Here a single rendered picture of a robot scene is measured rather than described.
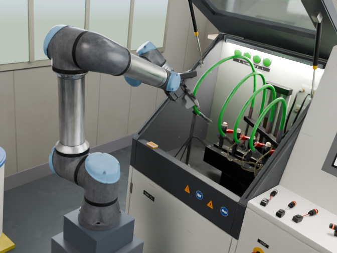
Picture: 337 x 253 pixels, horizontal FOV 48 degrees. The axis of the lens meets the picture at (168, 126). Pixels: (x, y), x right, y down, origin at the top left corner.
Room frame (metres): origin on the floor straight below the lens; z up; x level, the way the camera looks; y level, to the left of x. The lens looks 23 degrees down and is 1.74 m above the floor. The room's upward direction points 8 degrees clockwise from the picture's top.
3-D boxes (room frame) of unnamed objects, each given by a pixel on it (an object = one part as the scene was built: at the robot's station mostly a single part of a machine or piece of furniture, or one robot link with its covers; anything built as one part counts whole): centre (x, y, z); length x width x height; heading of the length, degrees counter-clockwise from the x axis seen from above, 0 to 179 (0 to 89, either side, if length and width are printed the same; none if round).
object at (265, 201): (1.24, -0.42, 0.99); 0.12 x 0.02 x 0.02; 146
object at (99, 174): (1.10, 0.21, 1.07); 0.13 x 0.12 x 0.14; 61
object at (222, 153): (1.56, -0.35, 0.91); 0.34 x 0.10 x 0.15; 46
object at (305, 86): (1.66, -0.62, 1.20); 0.13 x 0.03 x 0.31; 46
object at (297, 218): (1.15, -0.53, 0.99); 0.12 x 0.02 x 0.02; 126
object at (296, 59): (1.83, -0.44, 1.43); 0.54 x 0.03 x 0.02; 46
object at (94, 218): (1.10, 0.20, 0.95); 0.15 x 0.15 x 0.10
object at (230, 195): (1.47, -0.09, 0.87); 0.62 x 0.04 x 0.16; 46
